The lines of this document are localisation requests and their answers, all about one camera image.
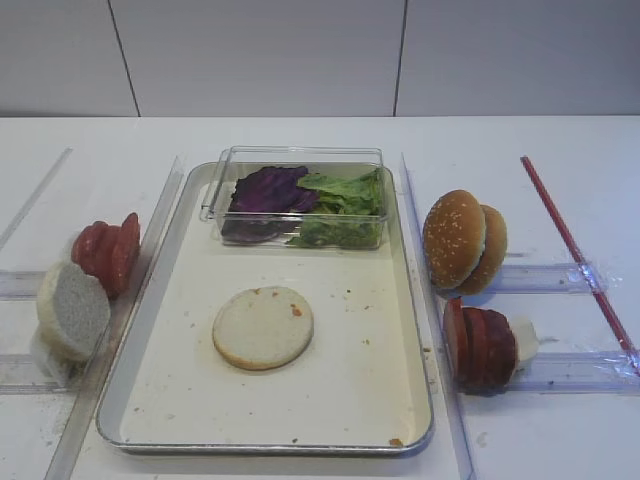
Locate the green lettuce in container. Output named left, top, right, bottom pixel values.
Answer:
left=288, top=168, right=385, bottom=249

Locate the meat patty slices stack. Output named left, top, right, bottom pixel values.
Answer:
left=443, top=298, right=518, bottom=394

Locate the tomato slices left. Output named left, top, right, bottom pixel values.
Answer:
left=71, top=212, right=140, bottom=299

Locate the white cheese slice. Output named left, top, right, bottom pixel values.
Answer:
left=509, top=315, right=540, bottom=371

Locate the purple cabbage leaf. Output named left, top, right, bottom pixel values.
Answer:
left=222, top=166, right=319, bottom=244

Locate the clear plastic container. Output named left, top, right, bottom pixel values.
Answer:
left=200, top=146, right=390, bottom=250

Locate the metal baking tray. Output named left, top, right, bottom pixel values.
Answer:
left=96, top=163, right=433, bottom=455

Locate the bottom bun on tray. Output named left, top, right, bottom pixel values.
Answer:
left=211, top=286, right=314, bottom=371

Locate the front sesame bun top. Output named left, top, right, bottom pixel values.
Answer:
left=423, top=189, right=486, bottom=290

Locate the rear bun top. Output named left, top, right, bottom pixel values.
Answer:
left=457, top=205, right=508, bottom=295

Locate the clear holder upper right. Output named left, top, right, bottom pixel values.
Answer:
left=485, top=252, right=608, bottom=294

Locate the clear holder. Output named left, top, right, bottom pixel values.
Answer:
left=506, top=351, right=639, bottom=394
left=485, top=252, right=608, bottom=294
left=1, top=352, right=84, bottom=395

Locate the red plastic strip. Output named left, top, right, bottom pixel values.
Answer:
left=520, top=155, right=639, bottom=376

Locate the white bun slice left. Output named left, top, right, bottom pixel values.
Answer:
left=36, top=261, right=111, bottom=362

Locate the clear holder lower right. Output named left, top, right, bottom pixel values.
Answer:
left=506, top=351, right=639, bottom=394

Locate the clear holder lower left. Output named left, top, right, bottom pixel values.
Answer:
left=1, top=352, right=84, bottom=395

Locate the clear rail right of tray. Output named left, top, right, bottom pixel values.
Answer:
left=399, top=151, right=476, bottom=480

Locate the clear rail of tray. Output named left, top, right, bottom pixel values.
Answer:
left=44, top=158, right=184, bottom=479
left=399, top=151, right=476, bottom=480

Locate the clear rail far left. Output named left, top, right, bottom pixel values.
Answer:
left=0, top=147, right=73, bottom=249

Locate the clear rail left of tray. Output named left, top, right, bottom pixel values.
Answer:
left=44, top=158, right=184, bottom=479

